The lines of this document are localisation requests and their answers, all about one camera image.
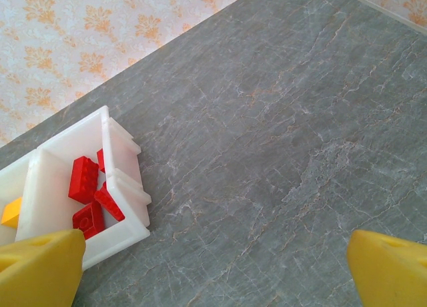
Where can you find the yellow lego brick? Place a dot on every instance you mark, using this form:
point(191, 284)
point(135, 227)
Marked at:
point(11, 213)

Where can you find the red small lego brick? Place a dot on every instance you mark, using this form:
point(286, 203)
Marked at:
point(87, 220)

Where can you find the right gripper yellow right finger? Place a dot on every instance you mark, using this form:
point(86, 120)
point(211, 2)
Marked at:
point(393, 273)

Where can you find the white plastic storage bin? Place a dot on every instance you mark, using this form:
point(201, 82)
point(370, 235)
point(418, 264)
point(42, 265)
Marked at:
point(13, 180)
point(46, 187)

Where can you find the red two-by-four lego brick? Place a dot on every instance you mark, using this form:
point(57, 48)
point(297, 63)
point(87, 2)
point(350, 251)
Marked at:
point(108, 200)

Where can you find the aluminium side rail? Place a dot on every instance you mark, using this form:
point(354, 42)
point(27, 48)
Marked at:
point(380, 6)

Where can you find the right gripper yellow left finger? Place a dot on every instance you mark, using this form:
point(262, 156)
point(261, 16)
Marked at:
point(36, 273)

